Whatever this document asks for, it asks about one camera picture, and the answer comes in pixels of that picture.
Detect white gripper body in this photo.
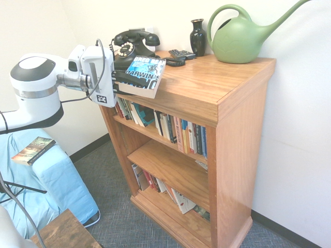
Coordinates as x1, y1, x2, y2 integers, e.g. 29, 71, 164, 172
80, 45, 118, 108

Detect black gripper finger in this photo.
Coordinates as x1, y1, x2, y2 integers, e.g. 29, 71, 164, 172
111, 69, 131, 81
113, 82, 137, 96

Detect blue Darwin's Radio paperback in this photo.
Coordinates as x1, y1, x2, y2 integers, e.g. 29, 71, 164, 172
117, 55, 167, 100

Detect green white spine book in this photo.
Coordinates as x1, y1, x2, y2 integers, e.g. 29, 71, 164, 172
121, 99, 133, 121

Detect cream spine book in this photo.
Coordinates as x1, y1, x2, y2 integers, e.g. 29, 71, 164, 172
159, 113, 170, 142

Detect black spine book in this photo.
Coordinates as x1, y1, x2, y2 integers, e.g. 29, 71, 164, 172
167, 115, 178, 144

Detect orange spine book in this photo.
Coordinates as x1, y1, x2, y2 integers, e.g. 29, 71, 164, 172
173, 116, 185, 153

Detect yellow blue spine book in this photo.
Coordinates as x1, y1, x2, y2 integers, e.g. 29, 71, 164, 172
180, 119, 189, 154

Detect white brown cover book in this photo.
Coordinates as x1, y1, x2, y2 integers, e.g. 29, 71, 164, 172
131, 163, 151, 192

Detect thin red spine book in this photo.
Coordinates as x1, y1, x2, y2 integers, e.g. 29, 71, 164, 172
143, 170, 161, 193

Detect landscape cover paperback book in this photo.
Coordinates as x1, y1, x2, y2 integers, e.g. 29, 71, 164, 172
10, 136, 57, 166

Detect white book red spots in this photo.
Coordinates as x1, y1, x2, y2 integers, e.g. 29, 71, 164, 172
172, 188, 197, 215

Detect dark green cover book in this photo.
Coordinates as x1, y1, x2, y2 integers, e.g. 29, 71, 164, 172
192, 205, 210, 223

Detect black rotary telephone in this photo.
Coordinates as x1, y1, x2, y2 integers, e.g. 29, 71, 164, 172
108, 29, 187, 70

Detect white leaning paperback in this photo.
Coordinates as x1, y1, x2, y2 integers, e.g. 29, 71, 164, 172
130, 102, 145, 127

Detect black remote control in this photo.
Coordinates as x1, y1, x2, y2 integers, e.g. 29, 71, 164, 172
168, 49, 197, 60

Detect black glossy vase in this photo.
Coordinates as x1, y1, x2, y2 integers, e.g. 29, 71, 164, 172
190, 19, 207, 57

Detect blue cloth covered chair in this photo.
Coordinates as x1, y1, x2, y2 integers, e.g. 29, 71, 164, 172
0, 128, 101, 240

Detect green plastic watering can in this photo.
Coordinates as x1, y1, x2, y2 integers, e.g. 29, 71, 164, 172
206, 0, 313, 64

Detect black tripod stand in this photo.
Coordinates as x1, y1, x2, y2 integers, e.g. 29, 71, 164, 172
0, 170, 48, 201

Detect wooden bookshelf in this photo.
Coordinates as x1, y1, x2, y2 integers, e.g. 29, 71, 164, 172
99, 50, 277, 248

